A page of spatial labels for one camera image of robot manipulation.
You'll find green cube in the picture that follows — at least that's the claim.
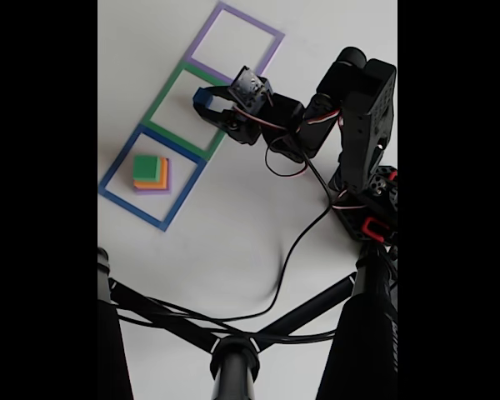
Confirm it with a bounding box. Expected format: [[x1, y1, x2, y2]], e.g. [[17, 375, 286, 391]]
[[132, 154, 163, 183]]

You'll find black cable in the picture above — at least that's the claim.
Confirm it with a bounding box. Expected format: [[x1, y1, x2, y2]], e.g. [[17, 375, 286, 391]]
[[112, 291, 341, 345], [116, 153, 343, 330]]

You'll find blue square frame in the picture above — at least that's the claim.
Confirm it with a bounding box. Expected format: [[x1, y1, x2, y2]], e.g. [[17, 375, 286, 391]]
[[98, 124, 208, 233]]

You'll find black tripod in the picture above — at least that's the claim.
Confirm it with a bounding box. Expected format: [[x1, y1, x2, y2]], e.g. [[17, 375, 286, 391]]
[[97, 245, 398, 400]]

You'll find servo wire loop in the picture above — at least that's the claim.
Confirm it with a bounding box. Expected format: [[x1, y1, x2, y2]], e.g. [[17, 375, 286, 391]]
[[264, 141, 309, 178]]

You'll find orange block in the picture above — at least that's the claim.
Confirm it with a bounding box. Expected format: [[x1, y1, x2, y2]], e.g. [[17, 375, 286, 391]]
[[132, 157, 169, 189]]

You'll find purple square frame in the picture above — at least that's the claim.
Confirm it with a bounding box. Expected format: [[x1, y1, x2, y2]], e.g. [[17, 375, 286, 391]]
[[184, 1, 285, 95]]

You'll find large purple block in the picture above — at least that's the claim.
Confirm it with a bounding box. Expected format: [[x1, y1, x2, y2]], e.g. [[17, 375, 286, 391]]
[[132, 160, 173, 196]]

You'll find red clamp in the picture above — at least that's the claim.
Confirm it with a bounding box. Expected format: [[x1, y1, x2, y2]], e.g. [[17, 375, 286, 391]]
[[361, 217, 391, 238]]

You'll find small blue cube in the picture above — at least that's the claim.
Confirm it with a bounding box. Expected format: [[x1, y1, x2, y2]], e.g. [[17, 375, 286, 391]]
[[192, 87, 214, 108]]

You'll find green square frame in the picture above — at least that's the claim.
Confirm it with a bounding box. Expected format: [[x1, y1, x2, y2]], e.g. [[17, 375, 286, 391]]
[[140, 61, 248, 163]]

